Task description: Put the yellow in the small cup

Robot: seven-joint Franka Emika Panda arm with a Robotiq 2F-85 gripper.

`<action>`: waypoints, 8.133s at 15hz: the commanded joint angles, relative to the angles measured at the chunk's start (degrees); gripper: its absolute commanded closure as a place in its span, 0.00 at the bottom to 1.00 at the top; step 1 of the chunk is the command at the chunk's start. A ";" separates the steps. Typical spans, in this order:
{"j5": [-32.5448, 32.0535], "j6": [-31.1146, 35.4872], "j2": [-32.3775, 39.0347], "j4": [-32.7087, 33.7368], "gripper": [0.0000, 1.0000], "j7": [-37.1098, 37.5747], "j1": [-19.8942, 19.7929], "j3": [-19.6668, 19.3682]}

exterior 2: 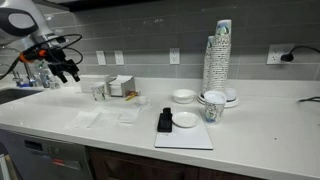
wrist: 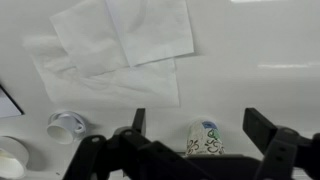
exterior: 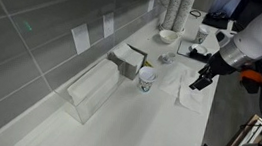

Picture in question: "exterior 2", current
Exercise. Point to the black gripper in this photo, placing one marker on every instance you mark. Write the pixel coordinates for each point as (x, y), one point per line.
(61, 63)

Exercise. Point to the yellow packet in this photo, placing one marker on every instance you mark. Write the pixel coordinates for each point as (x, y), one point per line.
(131, 97)

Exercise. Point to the small patterned paper cup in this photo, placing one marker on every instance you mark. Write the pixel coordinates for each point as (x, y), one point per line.
(98, 92)

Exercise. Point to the small white cup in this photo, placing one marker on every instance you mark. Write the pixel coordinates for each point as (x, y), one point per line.
(142, 100)

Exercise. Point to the small white cup saucer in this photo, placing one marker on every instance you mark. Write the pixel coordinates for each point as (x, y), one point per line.
(142, 106)

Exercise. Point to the large patterned paper cup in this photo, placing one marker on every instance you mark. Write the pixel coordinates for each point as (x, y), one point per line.
(215, 108)

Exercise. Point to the translucent upturned plastic cup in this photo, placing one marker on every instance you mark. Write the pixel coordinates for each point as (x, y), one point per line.
(230, 93)

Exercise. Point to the small clear bottle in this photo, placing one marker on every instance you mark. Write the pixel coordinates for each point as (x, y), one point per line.
(54, 83)

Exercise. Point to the white rectangular container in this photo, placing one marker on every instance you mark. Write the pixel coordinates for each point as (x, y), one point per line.
(91, 81)

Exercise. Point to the clear bottle with green cap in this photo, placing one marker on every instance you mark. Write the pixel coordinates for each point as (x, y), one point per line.
(42, 75)

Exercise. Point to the white paper napkin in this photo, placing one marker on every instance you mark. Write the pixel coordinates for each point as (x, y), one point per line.
(129, 115)
(85, 119)

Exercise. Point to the small chrome faucet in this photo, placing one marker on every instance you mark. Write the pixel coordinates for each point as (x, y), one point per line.
(15, 77)

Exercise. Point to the steel sink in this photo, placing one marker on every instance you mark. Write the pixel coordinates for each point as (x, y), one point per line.
(16, 94)

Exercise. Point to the red packet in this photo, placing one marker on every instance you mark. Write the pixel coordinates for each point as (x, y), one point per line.
(133, 93)

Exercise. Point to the steel dishwasher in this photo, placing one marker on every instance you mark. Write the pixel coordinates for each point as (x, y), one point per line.
(43, 156)

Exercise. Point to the black block holder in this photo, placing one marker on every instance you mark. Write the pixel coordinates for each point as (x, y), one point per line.
(165, 121)

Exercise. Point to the dark wood cabinet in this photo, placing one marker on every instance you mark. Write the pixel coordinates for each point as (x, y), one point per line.
(140, 166)

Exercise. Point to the white bowl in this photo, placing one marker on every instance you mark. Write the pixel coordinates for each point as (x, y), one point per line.
(184, 96)

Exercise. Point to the white cutting board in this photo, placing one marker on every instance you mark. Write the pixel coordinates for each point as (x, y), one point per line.
(186, 138)

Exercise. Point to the short stack of paper cups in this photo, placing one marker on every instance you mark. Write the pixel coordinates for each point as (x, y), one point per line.
(207, 66)

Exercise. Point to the tall stack of paper cups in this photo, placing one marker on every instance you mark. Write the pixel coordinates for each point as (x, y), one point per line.
(221, 56)

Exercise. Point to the stack of white plates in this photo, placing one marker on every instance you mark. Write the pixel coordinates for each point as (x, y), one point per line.
(233, 103)

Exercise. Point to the orange black wrist camera mount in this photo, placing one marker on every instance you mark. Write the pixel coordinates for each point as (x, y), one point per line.
(31, 55)

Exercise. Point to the white single wall outlet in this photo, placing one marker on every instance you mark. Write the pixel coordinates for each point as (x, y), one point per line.
(174, 56)

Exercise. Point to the white double wall outlet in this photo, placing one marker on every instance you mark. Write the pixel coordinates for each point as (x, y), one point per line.
(275, 53)

